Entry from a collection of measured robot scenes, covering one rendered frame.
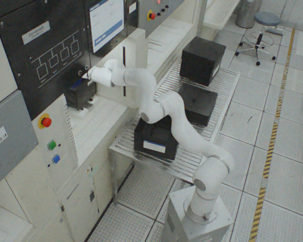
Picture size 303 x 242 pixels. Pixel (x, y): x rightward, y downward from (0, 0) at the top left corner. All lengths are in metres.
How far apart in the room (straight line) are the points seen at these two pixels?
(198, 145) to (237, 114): 2.13
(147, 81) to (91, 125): 0.65
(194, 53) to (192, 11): 0.83
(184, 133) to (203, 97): 0.86
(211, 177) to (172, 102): 0.39
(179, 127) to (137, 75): 0.31
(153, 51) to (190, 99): 0.67
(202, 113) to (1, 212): 1.32
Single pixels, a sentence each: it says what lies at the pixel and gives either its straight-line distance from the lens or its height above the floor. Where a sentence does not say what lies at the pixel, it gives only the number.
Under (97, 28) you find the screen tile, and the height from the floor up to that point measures 1.57.
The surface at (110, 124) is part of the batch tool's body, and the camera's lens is 1.81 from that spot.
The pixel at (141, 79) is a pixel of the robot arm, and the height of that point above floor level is 1.39.
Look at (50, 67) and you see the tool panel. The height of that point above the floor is 1.55.
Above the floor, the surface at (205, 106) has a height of 0.86.
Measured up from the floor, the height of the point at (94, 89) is 0.98.
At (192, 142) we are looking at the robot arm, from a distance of 1.28.
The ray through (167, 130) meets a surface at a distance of 1.93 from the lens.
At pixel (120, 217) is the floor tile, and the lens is 2.41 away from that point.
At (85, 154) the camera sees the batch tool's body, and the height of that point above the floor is 0.87.
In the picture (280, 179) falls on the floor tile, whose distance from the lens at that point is 2.94.
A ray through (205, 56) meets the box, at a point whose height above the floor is 1.01.
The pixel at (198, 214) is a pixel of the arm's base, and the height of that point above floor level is 0.79.
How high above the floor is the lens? 2.17
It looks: 45 degrees down
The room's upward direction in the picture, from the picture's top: 5 degrees clockwise
